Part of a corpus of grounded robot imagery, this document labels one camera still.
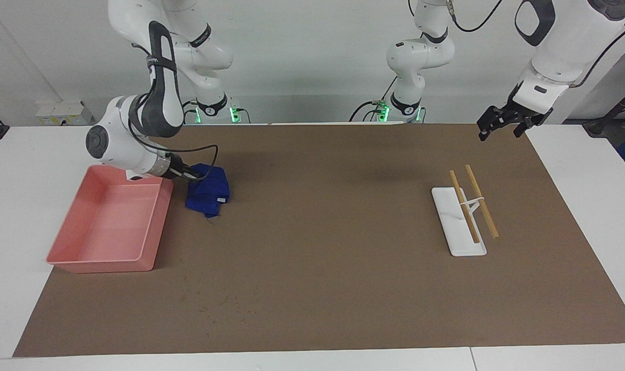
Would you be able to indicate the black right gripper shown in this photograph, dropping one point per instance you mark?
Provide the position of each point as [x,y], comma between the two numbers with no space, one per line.
[174,167]

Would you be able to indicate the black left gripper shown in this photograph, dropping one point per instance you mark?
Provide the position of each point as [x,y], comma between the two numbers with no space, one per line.
[516,114]

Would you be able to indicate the blue towel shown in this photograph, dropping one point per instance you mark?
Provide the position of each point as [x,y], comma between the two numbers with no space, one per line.
[209,193]

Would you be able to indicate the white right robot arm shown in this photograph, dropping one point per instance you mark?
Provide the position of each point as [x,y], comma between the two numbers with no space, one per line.
[137,139]

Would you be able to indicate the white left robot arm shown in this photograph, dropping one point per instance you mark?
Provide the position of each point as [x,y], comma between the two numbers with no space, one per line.
[420,56]

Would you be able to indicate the wooden rack rod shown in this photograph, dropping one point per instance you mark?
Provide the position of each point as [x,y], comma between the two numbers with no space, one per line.
[481,201]
[464,206]

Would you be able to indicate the pink plastic bin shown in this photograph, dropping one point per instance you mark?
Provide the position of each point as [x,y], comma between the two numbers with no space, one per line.
[111,221]

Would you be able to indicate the black tripod stand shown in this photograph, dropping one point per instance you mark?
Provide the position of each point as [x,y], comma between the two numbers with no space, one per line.
[613,111]

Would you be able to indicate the brown table mat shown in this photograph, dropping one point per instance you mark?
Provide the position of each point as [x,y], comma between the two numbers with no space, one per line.
[317,283]

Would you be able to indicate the white wall socket box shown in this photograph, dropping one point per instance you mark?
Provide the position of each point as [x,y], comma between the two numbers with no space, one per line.
[62,112]

